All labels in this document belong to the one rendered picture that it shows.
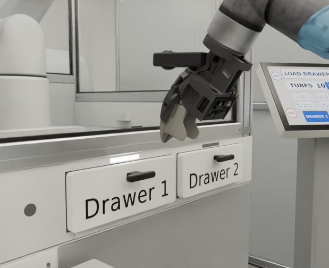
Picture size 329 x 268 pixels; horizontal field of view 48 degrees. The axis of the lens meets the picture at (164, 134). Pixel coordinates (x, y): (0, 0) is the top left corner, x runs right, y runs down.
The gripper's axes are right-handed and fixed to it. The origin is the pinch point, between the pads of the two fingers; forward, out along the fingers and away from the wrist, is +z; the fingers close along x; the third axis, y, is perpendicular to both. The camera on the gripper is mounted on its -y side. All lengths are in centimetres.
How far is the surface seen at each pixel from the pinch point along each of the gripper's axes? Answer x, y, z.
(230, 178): 39.4, 2.0, 18.6
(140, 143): 5.0, -7.5, 9.0
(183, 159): 17.4, -2.8, 11.9
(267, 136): 162, -37, 46
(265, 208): 162, -11, 84
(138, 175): -1.3, 0.2, 10.1
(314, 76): 88, -11, -10
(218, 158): 28.0, 0.1, 10.5
